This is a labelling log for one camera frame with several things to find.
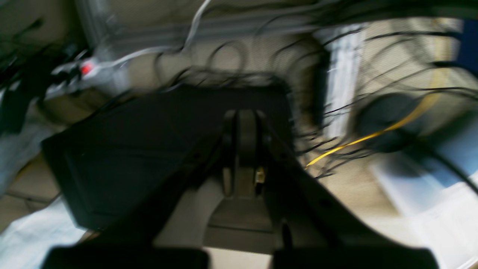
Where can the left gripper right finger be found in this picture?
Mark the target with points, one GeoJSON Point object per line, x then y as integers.
{"type": "Point", "coordinates": [313, 230]}

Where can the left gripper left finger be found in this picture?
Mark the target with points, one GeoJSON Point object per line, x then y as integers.
{"type": "Point", "coordinates": [166, 231]}

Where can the white power strip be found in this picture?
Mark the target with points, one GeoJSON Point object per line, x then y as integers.
{"type": "Point", "coordinates": [110, 78]}

